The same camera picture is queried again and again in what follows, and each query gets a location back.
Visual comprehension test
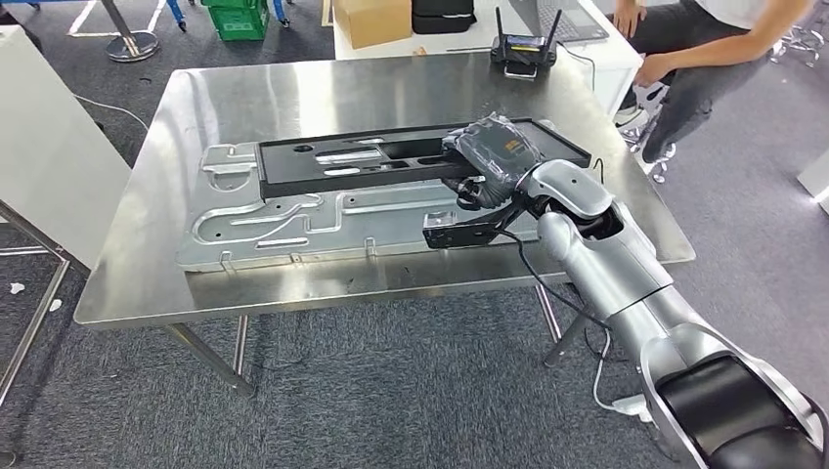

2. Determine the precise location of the black plastic panel part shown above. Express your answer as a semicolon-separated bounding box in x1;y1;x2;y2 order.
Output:
256;116;591;200

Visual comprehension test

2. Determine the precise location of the white side table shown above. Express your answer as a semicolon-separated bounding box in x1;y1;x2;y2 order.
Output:
0;25;133;412

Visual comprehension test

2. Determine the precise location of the black case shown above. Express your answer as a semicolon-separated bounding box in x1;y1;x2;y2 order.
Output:
412;0;479;35

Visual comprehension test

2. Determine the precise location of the black wifi router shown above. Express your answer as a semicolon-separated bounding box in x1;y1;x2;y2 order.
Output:
490;6;563;81

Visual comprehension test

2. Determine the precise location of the chrome barrier stanchion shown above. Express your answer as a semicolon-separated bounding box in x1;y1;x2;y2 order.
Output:
100;0;160;63

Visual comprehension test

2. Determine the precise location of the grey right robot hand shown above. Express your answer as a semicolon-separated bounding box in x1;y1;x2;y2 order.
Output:
442;112;542;212

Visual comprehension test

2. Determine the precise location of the white desk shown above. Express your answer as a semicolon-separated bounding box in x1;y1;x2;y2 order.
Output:
331;0;644;118

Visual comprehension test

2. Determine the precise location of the stamped metal panel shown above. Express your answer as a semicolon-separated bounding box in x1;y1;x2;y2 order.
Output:
176;139;545;274

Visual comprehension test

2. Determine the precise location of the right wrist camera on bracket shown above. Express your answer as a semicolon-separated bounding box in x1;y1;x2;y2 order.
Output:
421;208;519;251

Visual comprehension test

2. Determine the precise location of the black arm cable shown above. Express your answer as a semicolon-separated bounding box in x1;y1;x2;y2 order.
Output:
495;230;610;331

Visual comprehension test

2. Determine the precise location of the white power strip cable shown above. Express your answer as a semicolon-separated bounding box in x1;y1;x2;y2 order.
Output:
592;329;652;422

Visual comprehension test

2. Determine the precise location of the grey laptop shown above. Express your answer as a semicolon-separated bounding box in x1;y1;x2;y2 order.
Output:
507;0;610;43

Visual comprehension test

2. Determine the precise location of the cardboard box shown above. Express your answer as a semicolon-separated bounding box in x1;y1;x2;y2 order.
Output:
331;0;414;50

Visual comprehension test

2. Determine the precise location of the green plastic crate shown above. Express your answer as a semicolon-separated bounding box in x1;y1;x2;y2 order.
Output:
200;0;270;42

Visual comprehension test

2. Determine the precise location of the chrome chair base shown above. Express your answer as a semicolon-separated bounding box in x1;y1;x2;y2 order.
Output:
770;19;829;69
621;126;678;185

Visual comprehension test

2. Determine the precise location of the white lit plinth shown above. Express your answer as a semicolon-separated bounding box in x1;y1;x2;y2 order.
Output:
796;149;829;215

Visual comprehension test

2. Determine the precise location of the stainless steel workbench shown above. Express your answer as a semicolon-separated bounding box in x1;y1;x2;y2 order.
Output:
72;51;697;400

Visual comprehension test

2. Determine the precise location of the seated person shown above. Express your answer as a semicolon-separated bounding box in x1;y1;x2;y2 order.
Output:
608;0;817;184

